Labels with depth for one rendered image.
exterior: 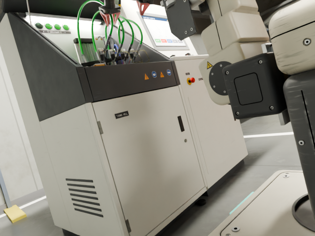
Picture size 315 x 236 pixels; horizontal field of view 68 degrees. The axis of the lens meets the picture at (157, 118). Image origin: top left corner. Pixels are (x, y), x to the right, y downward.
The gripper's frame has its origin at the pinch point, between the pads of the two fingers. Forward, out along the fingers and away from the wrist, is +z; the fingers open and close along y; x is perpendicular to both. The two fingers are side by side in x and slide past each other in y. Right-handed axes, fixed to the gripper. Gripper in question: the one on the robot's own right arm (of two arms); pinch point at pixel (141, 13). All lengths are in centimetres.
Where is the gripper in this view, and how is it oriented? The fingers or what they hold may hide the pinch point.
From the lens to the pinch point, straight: 144.0
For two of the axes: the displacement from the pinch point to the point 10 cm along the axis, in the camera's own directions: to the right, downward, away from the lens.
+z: -1.8, 7.3, 6.6
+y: -5.4, -6.3, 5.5
